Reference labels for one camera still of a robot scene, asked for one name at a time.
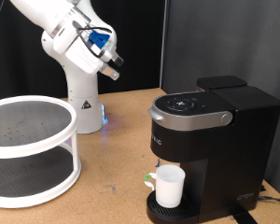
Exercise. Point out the black Keurig brew head lid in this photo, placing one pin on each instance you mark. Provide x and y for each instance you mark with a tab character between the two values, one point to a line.
193	102

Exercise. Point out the black tape strip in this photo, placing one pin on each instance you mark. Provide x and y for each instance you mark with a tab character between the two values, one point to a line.
244	216

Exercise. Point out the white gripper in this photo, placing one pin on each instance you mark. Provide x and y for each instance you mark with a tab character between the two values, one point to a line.
84	59

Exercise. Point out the black Keurig drip tray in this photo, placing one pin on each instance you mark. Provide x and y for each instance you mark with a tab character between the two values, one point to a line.
168	213

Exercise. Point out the small blue tape scrap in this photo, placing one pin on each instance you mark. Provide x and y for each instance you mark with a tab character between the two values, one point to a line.
157	161

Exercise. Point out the white mug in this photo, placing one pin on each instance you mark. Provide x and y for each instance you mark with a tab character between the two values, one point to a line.
169	186

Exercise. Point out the white two-tier turntable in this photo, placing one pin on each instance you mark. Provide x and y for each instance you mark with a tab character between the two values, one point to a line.
21	152

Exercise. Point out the black Keurig coffee machine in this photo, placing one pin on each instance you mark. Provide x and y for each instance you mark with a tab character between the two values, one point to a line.
233	149

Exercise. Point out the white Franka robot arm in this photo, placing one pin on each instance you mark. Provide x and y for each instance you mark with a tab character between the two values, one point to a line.
81	90

